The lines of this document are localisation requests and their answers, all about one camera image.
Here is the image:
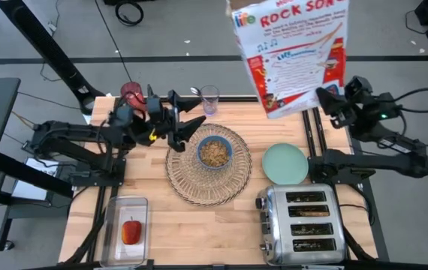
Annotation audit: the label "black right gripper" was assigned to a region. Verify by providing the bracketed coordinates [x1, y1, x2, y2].
[315, 86, 373, 130]

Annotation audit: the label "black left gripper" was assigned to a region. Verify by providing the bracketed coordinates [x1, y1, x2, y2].
[138, 88, 207, 153]

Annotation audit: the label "metal spoon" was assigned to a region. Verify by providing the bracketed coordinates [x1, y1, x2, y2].
[190, 85, 209, 110]

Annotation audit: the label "blue bowl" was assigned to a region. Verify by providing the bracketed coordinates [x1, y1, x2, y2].
[196, 135, 234, 171]

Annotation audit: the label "white red cereal box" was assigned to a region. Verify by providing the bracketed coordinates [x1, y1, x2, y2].
[225, 0, 350, 120]

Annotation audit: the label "green plate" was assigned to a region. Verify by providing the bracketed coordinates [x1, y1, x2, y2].
[261, 142, 309, 186]

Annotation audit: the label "red apple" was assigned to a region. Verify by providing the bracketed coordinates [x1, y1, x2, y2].
[121, 216, 143, 246]

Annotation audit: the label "clear drinking glass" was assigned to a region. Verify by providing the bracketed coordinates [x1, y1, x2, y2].
[200, 85, 221, 116]

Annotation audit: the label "brown cereal flakes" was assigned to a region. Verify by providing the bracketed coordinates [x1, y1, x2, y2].
[200, 139, 231, 168]

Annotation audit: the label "red plastic cup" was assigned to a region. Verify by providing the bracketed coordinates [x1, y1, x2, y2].
[119, 81, 148, 113]

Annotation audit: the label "round woven placemat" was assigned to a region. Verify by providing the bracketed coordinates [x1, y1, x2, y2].
[164, 123, 253, 208]

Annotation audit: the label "clear plastic container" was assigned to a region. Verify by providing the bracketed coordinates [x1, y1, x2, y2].
[100, 195, 150, 268]

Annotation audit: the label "silver four-slot toaster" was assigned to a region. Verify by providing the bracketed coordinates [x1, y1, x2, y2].
[255, 183, 347, 266]

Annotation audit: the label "black stand base beam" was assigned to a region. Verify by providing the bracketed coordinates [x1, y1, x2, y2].
[0, 151, 74, 200]

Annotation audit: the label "white paper sheet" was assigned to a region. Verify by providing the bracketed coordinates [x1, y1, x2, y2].
[11, 157, 59, 202]

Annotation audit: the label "coiled black cable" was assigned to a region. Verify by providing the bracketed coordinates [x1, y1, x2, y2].
[114, 0, 145, 27]

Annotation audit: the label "black toaster cord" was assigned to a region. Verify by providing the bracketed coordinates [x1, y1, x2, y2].
[339, 203, 375, 226]

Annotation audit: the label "black stand post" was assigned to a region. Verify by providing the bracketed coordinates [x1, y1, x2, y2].
[0, 0, 106, 116]

